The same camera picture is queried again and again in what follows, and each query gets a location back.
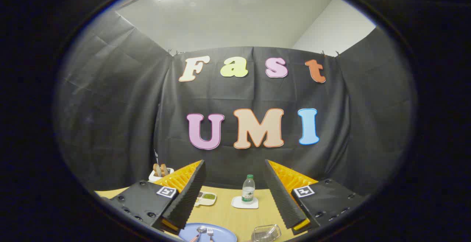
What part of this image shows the white square coaster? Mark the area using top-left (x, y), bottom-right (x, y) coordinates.
top-left (231, 196), bottom-right (259, 209)

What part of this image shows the blue round plate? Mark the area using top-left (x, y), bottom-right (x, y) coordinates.
top-left (178, 223), bottom-right (238, 242)

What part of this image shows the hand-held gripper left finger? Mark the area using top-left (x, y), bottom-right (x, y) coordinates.
top-left (104, 160), bottom-right (207, 235)

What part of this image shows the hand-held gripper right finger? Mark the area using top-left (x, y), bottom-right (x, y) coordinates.
top-left (264, 159), bottom-right (366, 235)

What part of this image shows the clear water bottle green cap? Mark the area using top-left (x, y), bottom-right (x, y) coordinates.
top-left (242, 175), bottom-right (256, 203)

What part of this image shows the cream toaster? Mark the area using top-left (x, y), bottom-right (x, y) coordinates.
top-left (149, 167), bottom-right (174, 182)

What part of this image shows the white divided snack dish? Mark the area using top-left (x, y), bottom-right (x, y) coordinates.
top-left (194, 191), bottom-right (217, 207)

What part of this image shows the spoon with red checked handle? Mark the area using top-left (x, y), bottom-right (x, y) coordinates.
top-left (190, 226), bottom-right (207, 242)

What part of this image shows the metal wire basket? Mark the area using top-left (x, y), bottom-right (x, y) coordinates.
top-left (252, 224), bottom-right (282, 242)

